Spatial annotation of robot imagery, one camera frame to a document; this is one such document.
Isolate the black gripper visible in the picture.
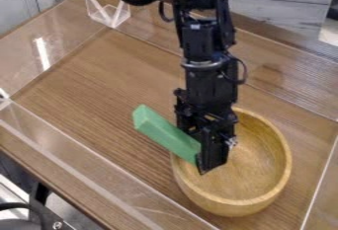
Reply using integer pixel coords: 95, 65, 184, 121
174, 54, 247, 175

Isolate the green rectangular block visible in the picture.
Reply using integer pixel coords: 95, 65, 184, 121
132, 105, 200, 165

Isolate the brown wooden bowl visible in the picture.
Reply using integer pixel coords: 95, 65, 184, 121
170, 108, 291, 217

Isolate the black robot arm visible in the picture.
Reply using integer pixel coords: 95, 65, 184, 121
122, 0, 247, 174

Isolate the black table leg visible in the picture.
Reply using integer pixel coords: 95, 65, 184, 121
31, 183, 52, 205

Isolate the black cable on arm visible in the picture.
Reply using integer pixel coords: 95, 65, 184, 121
218, 52, 249, 86

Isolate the clear acrylic tray wall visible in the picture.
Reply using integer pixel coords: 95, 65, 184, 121
0, 0, 338, 230

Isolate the black cable near floor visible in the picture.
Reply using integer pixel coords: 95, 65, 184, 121
0, 201, 45, 230

